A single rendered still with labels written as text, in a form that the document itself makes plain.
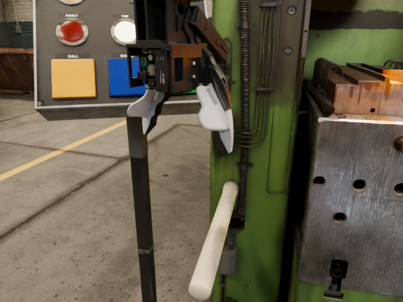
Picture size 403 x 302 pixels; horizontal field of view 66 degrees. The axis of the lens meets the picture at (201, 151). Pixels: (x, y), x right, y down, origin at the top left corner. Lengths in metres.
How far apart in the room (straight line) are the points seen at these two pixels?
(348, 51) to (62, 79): 0.96
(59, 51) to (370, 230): 0.78
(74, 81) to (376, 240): 0.75
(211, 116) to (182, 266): 1.33
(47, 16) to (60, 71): 0.12
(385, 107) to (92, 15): 0.65
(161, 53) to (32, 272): 1.57
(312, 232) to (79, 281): 1.17
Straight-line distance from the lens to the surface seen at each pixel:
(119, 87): 0.61
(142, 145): 0.77
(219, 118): 0.39
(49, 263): 1.85
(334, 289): 0.97
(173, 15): 0.38
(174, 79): 0.36
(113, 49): 0.65
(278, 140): 0.95
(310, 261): 0.89
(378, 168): 0.79
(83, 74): 0.63
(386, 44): 1.29
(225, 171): 0.99
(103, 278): 1.67
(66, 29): 0.68
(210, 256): 0.70
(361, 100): 0.79
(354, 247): 0.88
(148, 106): 0.46
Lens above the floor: 1.08
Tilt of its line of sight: 20 degrees down
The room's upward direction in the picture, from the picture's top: straight up
